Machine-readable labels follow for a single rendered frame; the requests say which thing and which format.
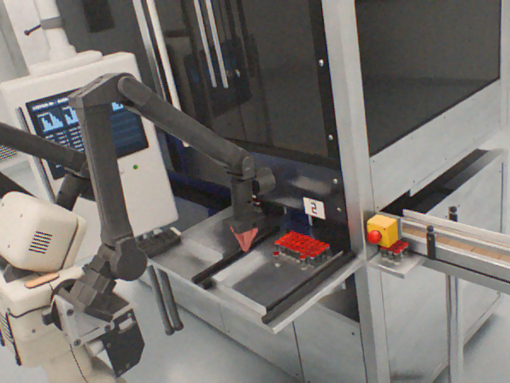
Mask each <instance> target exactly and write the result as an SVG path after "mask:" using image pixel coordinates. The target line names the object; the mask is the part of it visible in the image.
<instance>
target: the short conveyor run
mask: <svg viewBox="0 0 510 383"><path fill-rule="evenodd" d="M449 211H450V212H452V213H449V220H448V221H447V220H444V219H440V218H436V217H433V216H429V215H423V214H420V213H416V212H413V211H409V210H406V209H404V210H403V214H404V215H405V216H406V217H404V218H403V219H402V234H403V235H402V237H401V238H400V239H398V240H401V241H402V243H403V242H408V247H409V253H412V254H414V255H417V256H422V257H423V258H424V260H425V262H424V263H423V264H422V265H421V266H423V267H426V268H430V269H433V270H436V271H438V272H441V273H444V274H448V275H451V276H454V277H457V278H460V279H463V280H467V281H470V282H472V283H475V284H478V285H481V286H485V287H488V288H490V289H493V290H496V291H498V292H503V293H506V294H508V295H510V236H509V235H506V234H502V233H496V232H492V231H489V230H485V229H482V228H478V227H472V226H468V225H465V224H461V223H458V215H457V214H456V212H457V207H455V206H453V207H450V208H449Z"/></svg>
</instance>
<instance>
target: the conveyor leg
mask: <svg viewBox="0 0 510 383"><path fill-rule="evenodd" d="M444 279H445V306H446V333H447V359H448V383H464V349H463V294H462V279H460V278H457V277H454V276H451V275H448V274H444Z"/></svg>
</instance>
